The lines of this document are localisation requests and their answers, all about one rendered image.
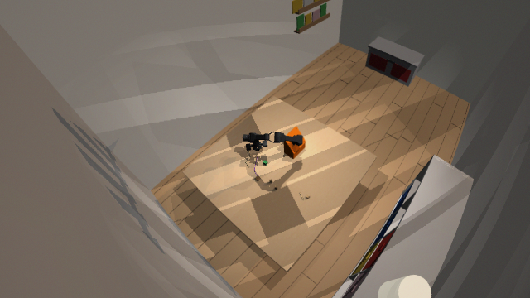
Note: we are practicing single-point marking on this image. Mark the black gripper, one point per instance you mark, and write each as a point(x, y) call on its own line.
point(256, 145)

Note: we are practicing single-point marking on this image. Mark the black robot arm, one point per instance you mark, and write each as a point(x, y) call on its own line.
point(278, 138)

